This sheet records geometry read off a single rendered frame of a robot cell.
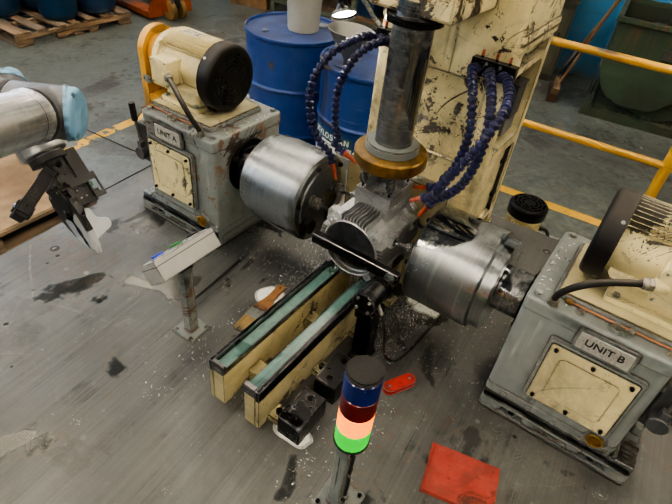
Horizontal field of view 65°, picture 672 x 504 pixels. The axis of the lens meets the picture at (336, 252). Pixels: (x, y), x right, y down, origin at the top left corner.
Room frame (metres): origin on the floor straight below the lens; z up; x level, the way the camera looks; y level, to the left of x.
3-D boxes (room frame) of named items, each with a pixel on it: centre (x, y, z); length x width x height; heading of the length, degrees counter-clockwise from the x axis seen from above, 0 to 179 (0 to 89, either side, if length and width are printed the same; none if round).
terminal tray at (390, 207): (1.15, -0.10, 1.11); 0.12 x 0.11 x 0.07; 149
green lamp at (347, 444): (0.50, -0.07, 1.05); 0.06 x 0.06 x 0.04
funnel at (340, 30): (2.71, 0.05, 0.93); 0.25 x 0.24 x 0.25; 154
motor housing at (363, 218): (1.12, -0.08, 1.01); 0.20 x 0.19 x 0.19; 149
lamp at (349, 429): (0.50, -0.07, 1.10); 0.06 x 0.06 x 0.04
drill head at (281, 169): (1.27, 0.18, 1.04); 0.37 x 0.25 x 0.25; 59
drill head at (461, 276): (0.97, -0.33, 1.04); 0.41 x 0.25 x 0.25; 59
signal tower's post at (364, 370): (0.50, -0.07, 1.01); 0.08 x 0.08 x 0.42; 59
